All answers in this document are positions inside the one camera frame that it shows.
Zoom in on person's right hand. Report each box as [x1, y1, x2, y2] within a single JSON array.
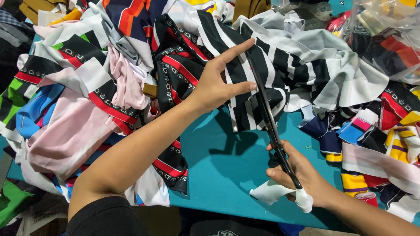
[[266, 140, 333, 209]]

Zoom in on person's left hand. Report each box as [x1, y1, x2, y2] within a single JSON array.
[[185, 38, 258, 114]]

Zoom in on black long-bladed scissors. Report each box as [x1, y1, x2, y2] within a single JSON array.
[[244, 49, 304, 191]]

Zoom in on black white striped fabric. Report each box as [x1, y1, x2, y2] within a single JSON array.
[[194, 10, 390, 132]]

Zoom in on white cloth strip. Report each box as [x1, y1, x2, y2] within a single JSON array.
[[249, 179, 314, 214]]

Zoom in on black red patterned fabric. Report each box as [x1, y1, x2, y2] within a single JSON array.
[[152, 14, 215, 194]]

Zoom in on small mustard cloth tag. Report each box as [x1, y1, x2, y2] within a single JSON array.
[[142, 83, 158, 100]]

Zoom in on heap of colourful fabric scraps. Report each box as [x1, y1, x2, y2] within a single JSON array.
[[298, 80, 420, 223]]

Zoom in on mustard brown fabric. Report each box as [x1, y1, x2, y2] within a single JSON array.
[[231, 0, 272, 24]]

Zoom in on navy orange striped fabric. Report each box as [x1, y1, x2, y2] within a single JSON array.
[[101, 0, 172, 50]]

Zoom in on pale pink fabric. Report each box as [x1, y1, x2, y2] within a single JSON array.
[[27, 44, 150, 181]]

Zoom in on heap of mixed coloured fabrics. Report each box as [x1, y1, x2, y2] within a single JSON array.
[[0, 0, 189, 208]]

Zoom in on clear plastic bag of fabrics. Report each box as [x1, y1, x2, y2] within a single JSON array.
[[343, 0, 420, 84]]

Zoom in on green fabric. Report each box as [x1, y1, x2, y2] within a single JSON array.
[[0, 180, 35, 228]]

